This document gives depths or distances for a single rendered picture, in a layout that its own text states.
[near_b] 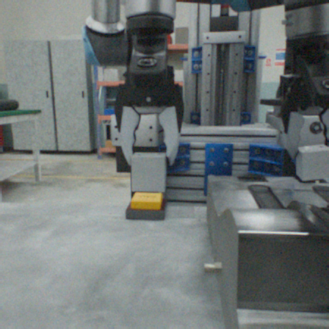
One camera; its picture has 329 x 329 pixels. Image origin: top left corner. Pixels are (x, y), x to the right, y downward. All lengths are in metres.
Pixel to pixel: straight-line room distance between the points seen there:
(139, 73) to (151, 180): 0.16
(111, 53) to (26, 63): 5.33
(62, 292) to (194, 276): 0.18
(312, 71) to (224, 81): 0.63
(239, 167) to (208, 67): 0.35
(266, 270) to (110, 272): 0.25
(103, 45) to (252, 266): 0.87
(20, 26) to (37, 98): 1.34
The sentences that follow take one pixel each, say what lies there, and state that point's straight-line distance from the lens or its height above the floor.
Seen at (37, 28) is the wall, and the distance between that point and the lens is 6.67.
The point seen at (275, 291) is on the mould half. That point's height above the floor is 0.88.
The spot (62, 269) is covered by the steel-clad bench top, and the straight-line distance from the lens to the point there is 0.51.
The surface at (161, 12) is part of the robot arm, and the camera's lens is 0.49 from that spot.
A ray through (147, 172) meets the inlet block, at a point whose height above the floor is 0.93.
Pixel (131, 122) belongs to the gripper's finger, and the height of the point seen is 1.01.
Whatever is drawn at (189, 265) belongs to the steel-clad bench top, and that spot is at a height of 0.80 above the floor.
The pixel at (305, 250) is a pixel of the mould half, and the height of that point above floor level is 0.92.
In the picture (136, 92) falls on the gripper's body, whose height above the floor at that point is 1.05.
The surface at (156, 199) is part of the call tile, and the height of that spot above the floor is 0.84.
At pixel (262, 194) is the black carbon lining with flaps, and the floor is 0.88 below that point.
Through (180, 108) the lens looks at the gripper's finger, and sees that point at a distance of 0.48.
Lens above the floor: 1.04
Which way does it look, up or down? 12 degrees down
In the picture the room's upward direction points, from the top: straight up
